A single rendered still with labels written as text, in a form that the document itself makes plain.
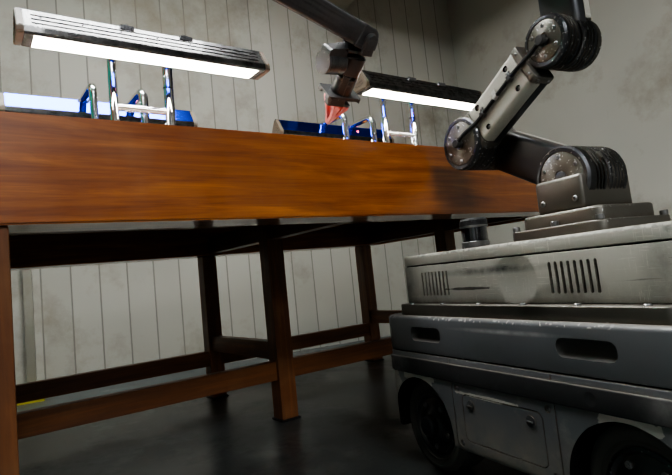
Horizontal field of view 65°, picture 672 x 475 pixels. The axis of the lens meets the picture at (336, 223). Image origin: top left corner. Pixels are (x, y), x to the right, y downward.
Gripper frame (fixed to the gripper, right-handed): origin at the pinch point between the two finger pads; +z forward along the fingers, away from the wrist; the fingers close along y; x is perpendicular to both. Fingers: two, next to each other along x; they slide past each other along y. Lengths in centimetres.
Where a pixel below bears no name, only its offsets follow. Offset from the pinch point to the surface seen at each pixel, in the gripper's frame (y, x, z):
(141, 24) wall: -9, -211, 78
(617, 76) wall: -222, -56, -6
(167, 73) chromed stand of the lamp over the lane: 32.6, -35.4, 10.7
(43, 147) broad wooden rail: 71, 23, -6
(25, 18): 69, -25, -5
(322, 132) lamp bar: -45, -58, 43
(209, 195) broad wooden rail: 43, 29, 0
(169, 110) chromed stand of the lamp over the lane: 33.1, -26.9, 17.5
